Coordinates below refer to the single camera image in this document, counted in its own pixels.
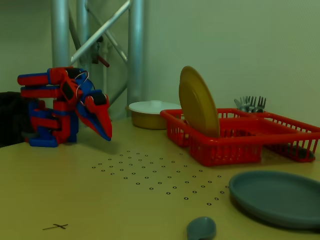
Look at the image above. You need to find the red white servo cable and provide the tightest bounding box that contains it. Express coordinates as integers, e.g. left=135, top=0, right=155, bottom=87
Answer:
left=75, top=70, right=90, bottom=101

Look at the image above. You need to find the aluminium truss frame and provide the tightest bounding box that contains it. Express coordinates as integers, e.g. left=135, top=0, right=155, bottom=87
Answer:
left=50, top=0, right=145, bottom=121

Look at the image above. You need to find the red blue gripper body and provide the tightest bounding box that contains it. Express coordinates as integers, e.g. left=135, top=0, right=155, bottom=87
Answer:
left=74, top=89, right=110, bottom=111

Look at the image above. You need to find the red plastic dish rack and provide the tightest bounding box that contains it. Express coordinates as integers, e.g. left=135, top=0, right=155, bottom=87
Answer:
left=159, top=107, right=320, bottom=168

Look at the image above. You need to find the yellow plastic plate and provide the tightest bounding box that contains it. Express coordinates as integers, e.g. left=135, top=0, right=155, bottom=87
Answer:
left=178, top=65, right=221, bottom=139

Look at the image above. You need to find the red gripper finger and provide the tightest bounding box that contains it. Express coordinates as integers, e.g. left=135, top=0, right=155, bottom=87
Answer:
left=86, top=103, right=113, bottom=139

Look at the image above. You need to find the red handled clamp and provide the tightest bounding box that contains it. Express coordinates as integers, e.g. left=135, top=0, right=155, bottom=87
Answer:
left=91, top=37, right=111, bottom=69

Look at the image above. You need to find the red blue gripper finger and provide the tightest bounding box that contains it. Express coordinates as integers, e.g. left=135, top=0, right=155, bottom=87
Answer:
left=76, top=107, right=112, bottom=142

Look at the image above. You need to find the gray plastic knife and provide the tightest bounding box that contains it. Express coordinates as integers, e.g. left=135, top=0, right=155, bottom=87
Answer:
left=233, top=98, right=245, bottom=111

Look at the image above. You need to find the gray plastic fork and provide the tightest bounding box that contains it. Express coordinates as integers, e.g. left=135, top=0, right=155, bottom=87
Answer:
left=239, top=96, right=251, bottom=112
left=248, top=96, right=258, bottom=112
left=256, top=96, right=267, bottom=113

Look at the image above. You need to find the gray plastic frying pan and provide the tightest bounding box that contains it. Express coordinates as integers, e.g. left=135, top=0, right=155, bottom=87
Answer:
left=228, top=170, right=320, bottom=230

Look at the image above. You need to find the gray plastic spoon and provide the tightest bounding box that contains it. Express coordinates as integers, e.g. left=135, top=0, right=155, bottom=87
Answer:
left=186, top=216, right=217, bottom=240

